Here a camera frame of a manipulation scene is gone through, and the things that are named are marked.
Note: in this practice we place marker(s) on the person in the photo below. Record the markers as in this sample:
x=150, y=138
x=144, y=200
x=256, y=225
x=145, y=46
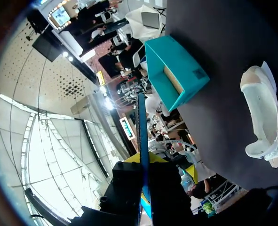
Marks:
x=156, y=103
x=200, y=188
x=110, y=66

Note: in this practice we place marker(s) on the black and blue insole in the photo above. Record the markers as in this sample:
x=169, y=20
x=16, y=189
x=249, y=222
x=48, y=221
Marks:
x=144, y=131

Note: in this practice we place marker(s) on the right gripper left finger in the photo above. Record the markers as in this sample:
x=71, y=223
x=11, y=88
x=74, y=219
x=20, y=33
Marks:
x=124, y=188

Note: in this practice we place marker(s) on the white shoe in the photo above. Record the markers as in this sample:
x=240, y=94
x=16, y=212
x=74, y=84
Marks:
x=261, y=108

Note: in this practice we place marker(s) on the teal box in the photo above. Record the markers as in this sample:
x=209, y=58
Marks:
x=176, y=61

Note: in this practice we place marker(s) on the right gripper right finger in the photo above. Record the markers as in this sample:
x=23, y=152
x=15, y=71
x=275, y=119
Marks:
x=169, y=195

